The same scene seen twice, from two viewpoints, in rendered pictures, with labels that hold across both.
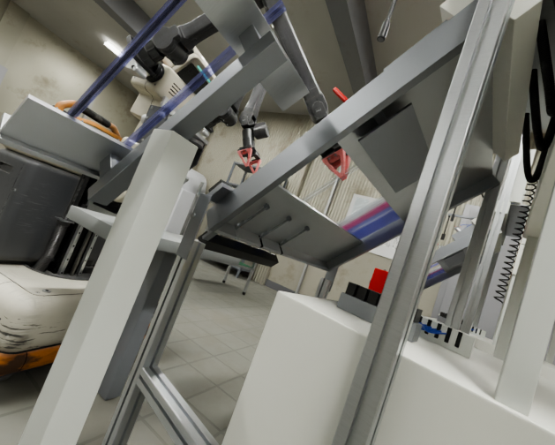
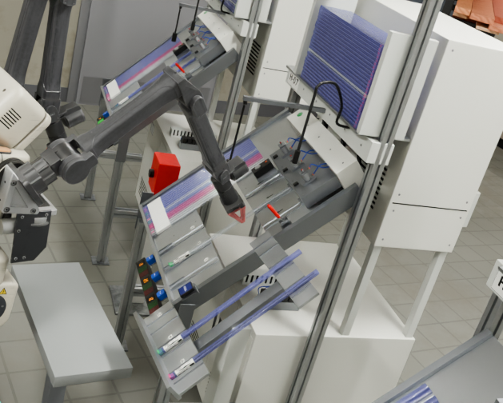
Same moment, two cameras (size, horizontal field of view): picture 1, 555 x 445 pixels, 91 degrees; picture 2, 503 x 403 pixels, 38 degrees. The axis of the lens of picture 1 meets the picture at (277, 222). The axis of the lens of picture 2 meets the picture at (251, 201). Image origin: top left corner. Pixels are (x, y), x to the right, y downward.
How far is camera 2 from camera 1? 2.34 m
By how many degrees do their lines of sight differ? 69
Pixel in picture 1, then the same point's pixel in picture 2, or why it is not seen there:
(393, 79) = (315, 222)
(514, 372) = (347, 326)
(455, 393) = (333, 339)
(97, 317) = not seen: outside the picture
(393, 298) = (321, 327)
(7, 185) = not seen: outside the picture
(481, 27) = (357, 222)
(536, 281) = (356, 301)
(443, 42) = (338, 208)
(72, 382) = not seen: outside the picture
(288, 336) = (266, 349)
